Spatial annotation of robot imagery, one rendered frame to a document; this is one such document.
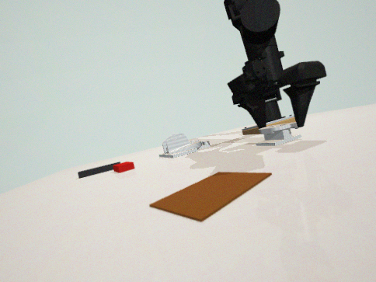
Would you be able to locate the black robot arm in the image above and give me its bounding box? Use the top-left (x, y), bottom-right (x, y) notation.
top-left (224, 0), bottom-right (286, 123)

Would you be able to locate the white plate with two ringed holes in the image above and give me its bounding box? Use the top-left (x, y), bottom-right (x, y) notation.
top-left (259, 122), bottom-right (299, 134)

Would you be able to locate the red rectangular block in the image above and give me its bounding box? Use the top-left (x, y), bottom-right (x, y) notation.
top-left (113, 162), bottom-right (134, 173)

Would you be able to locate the black flat bar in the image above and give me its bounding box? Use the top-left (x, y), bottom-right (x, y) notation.
top-left (78, 162), bottom-right (121, 179)

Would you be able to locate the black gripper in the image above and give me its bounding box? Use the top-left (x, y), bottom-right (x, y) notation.
top-left (232, 45), bottom-right (326, 129)

